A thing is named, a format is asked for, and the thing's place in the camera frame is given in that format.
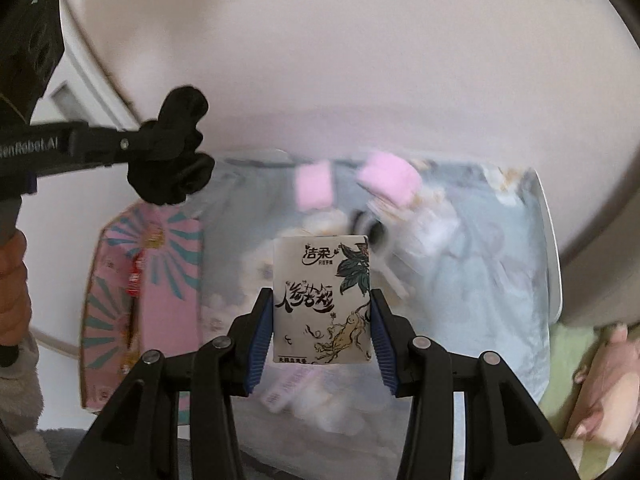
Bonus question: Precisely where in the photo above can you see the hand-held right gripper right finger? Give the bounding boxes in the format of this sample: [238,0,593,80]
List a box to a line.
[369,289,583,480]

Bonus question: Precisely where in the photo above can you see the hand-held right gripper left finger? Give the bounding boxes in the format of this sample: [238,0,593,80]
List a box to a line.
[62,289,276,480]

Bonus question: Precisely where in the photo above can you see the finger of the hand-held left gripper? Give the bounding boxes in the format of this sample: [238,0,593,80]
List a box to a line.
[69,120,151,168]

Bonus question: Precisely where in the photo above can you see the white printed tissue packet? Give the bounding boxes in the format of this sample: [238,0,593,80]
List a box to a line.
[272,234,373,365]

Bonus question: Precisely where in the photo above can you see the pink striped cardboard box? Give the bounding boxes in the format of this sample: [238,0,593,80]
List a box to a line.
[80,202,206,411]

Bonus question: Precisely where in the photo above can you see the person's left forearm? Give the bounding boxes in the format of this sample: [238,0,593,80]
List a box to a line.
[0,230,33,347]

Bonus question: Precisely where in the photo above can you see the white plastic packet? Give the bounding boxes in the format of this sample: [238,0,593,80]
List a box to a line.
[260,364,323,413]

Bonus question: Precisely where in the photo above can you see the blue floral cloth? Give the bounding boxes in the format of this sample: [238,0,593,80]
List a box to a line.
[200,157,551,480]

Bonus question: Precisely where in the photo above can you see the pink foam block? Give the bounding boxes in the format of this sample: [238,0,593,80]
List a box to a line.
[295,160,334,211]
[356,154,422,209]

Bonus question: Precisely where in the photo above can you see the green blanket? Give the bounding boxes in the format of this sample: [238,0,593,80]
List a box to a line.
[541,322,640,480]

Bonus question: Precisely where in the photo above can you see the pink plush toy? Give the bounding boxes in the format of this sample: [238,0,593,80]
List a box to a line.
[570,325,640,442]

